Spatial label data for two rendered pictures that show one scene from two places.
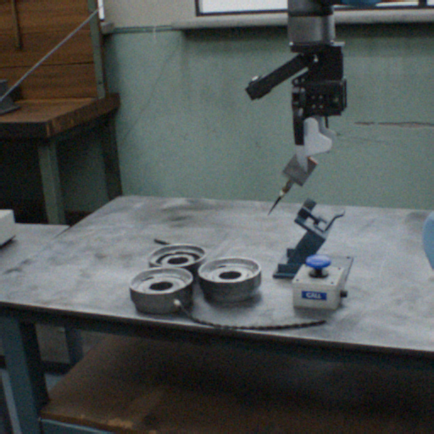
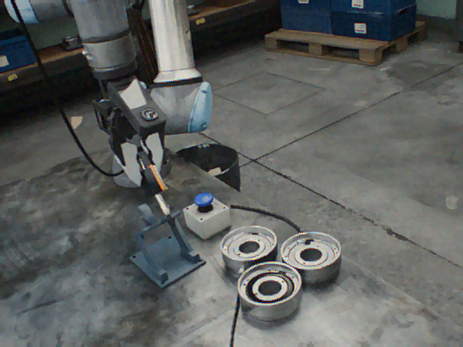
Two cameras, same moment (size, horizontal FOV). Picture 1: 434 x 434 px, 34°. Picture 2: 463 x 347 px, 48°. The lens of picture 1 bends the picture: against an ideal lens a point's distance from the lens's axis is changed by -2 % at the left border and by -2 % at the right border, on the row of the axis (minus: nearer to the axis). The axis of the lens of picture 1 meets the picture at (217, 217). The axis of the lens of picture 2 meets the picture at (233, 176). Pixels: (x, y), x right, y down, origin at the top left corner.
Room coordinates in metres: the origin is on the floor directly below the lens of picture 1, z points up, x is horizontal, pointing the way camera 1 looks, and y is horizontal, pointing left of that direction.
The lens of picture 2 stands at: (1.73, 0.46, 1.42)
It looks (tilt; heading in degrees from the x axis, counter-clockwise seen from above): 29 degrees down; 218
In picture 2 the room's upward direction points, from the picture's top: 9 degrees counter-clockwise
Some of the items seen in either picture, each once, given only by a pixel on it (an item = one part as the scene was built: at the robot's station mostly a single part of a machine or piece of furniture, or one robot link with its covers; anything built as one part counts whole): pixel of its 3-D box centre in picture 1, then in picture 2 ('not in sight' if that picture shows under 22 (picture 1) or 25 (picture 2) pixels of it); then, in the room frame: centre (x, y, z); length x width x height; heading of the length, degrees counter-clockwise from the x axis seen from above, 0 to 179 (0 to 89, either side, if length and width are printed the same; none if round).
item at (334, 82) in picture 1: (317, 79); (120, 98); (1.17, -0.18, 1.14); 0.09 x 0.08 x 0.12; 71
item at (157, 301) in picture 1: (161, 291); (311, 258); (1.08, 0.10, 0.82); 0.10 x 0.10 x 0.04
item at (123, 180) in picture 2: not in sight; (138, 155); (0.91, -0.47, 0.85); 0.15 x 0.15 x 0.10
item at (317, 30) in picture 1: (311, 30); (108, 51); (1.17, -0.17, 1.22); 0.08 x 0.08 x 0.05
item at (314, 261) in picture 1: (319, 271); (205, 206); (1.04, -0.16, 0.85); 0.04 x 0.04 x 0.05
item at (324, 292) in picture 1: (322, 286); (205, 215); (1.04, -0.16, 0.82); 0.08 x 0.07 x 0.05; 68
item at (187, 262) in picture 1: (178, 264); (270, 291); (1.18, 0.08, 0.82); 0.10 x 0.10 x 0.04
